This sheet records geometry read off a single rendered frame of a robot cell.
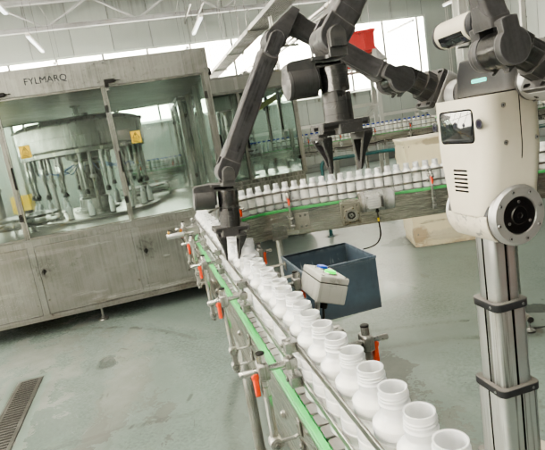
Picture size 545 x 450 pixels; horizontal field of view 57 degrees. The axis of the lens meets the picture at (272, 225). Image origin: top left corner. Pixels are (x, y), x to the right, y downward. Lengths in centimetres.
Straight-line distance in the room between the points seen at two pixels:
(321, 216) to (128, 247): 223
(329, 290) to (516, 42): 69
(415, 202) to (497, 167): 197
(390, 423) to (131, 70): 441
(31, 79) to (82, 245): 150
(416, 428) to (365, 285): 147
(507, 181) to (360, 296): 88
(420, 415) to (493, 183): 84
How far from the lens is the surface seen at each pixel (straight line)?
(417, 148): 559
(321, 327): 88
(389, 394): 64
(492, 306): 150
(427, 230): 573
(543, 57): 123
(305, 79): 97
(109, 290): 497
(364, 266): 203
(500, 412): 164
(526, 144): 139
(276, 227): 322
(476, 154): 136
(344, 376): 76
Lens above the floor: 149
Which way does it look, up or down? 10 degrees down
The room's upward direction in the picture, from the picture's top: 9 degrees counter-clockwise
